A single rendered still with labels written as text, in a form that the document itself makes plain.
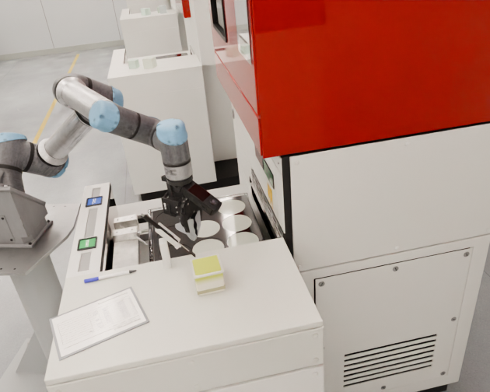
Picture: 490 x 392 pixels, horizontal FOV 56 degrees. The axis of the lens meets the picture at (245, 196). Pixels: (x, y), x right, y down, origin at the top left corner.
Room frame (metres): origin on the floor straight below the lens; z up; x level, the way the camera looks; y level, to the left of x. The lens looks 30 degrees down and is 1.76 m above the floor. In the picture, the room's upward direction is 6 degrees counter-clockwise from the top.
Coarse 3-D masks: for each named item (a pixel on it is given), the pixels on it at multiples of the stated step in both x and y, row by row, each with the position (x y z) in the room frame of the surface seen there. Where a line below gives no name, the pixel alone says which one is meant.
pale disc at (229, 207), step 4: (228, 200) 1.45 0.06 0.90; (232, 200) 1.45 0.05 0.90; (236, 200) 1.44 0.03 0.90; (224, 204) 1.43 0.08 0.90; (228, 204) 1.42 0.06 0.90; (232, 204) 1.42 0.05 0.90; (236, 204) 1.42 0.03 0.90; (240, 204) 1.41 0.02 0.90; (244, 204) 1.41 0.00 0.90; (220, 208) 1.40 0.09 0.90; (224, 208) 1.39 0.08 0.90; (228, 208) 1.39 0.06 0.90; (232, 208) 1.39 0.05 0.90; (236, 208) 1.39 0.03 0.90; (240, 208) 1.38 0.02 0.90; (224, 212) 1.37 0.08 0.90; (228, 212) 1.37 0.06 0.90; (232, 212) 1.36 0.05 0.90; (236, 212) 1.36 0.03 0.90
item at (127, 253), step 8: (128, 240) 1.28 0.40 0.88; (136, 240) 1.28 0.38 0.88; (120, 248) 1.24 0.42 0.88; (128, 248) 1.24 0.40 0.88; (136, 248) 1.23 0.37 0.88; (120, 256) 1.20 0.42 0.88; (128, 256) 1.20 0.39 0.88; (136, 256) 1.19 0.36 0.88; (120, 264) 1.16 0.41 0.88; (128, 264) 1.15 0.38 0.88; (136, 264) 1.15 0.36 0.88
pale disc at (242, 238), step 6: (234, 234) 1.23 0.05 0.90; (240, 234) 1.23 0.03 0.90; (246, 234) 1.22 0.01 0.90; (252, 234) 1.22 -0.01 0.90; (228, 240) 1.20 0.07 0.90; (234, 240) 1.20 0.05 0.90; (240, 240) 1.19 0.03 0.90; (246, 240) 1.19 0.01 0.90; (252, 240) 1.19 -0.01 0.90; (258, 240) 1.18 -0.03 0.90; (234, 246) 1.17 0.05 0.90
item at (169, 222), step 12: (156, 216) 1.39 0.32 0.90; (168, 216) 1.38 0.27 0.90; (204, 216) 1.36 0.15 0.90; (216, 216) 1.35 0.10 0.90; (228, 216) 1.34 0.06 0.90; (252, 216) 1.33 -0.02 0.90; (168, 228) 1.31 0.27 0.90; (252, 228) 1.26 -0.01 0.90; (156, 240) 1.24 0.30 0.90; (180, 240) 1.23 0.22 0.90; (192, 240) 1.22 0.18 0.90; (156, 252) 1.17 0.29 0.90; (180, 252) 1.16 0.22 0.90
